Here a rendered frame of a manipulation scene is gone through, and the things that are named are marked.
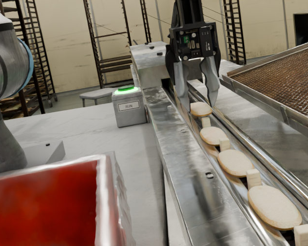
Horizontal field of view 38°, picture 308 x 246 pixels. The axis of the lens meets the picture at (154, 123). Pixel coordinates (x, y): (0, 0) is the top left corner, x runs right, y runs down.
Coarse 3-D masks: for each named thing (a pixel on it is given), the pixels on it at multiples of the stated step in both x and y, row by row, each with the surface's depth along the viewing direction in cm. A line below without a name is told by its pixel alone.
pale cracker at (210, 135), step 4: (204, 128) 74; (208, 128) 73; (212, 128) 73; (216, 128) 72; (200, 132) 73; (204, 132) 72; (208, 132) 71; (212, 132) 70; (216, 132) 70; (220, 132) 70; (204, 136) 70; (208, 136) 69; (212, 136) 68; (216, 136) 68; (220, 136) 68; (224, 136) 68; (204, 140) 69; (208, 140) 68; (212, 140) 67; (216, 140) 67; (212, 144) 67; (216, 144) 66
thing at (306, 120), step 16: (304, 48) 102; (256, 64) 102; (272, 64) 98; (304, 64) 88; (224, 80) 101; (256, 80) 90; (272, 80) 85; (288, 80) 81; (256, 96) 76; (288, 96) 71; (304, 96) 68; (288, 112) 62; (304, 112) 61
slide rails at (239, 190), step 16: (192, 96) 108; (192, 128) 79; (224, 128) 75; (208, 144) 68; (240, 144) 65; (256, 160) 58; (224, 176) 54; (272, 176) 52; (240, 192) 49; (288, 192) 47; (304, 208) 43; (256, 224) 41; (304, 224) 40; (272, 240) 38
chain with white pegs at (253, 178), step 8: (168, 80) 130; (176, 96) 117; (200, 120) 87; (208, 120) 76; (224, 144) 62; (248, 176) 49; (256, 176) 48; (248, 184) 49; (256, 184) 49; (280, 232) 42; (288, 232) 41; (296, 232) 35; (304, 232) 35; (288, 240) 40; (296, 240) 36; (304, 240) 35
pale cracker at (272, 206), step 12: (252, 192) 46; (264, 192) 45; (276, 192) 45; (252, 204) 44; (264, 204) 43; (276, 204) 42; (288, 204) 42; (264, 216) 41; (276, 216) 40; (288, 216) 40; (300, 216) 40; (276, 228) 40; (288, 228) 39
